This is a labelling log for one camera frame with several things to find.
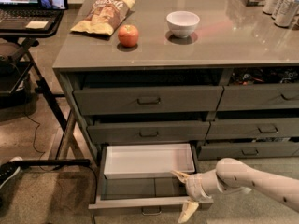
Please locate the black smartphone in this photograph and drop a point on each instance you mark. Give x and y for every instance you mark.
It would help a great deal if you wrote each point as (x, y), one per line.
(53, 4)

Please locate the white plastic tray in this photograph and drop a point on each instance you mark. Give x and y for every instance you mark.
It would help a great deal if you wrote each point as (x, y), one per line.
(148, 161)

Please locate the black and white shoe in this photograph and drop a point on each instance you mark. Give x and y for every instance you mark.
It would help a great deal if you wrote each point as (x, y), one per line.
(9, 170)

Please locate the grey counter cabinet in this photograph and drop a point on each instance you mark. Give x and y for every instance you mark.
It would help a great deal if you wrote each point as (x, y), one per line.
(232, 45)

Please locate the grey drawer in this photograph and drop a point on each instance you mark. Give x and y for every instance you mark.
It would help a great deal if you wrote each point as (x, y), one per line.
(147, 132)
(253, 128)
(248, 150)
(259, 97)
(108, 101)
(146, 196)

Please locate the red apple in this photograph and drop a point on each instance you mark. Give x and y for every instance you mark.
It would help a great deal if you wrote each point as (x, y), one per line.
(128, 35)

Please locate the yellow chip bag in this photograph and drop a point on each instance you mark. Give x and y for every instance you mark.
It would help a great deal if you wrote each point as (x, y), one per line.
(104, 17)

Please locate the black laptop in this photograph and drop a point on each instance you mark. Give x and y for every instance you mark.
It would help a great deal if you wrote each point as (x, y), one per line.
(26, 16)

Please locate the white bowl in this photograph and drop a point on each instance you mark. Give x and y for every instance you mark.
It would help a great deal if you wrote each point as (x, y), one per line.
(182, 23)

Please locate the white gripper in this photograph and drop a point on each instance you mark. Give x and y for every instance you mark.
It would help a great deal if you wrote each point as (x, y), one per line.
(193, 187)

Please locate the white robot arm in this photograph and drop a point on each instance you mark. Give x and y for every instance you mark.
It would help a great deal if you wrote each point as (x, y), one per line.
(231, 175)

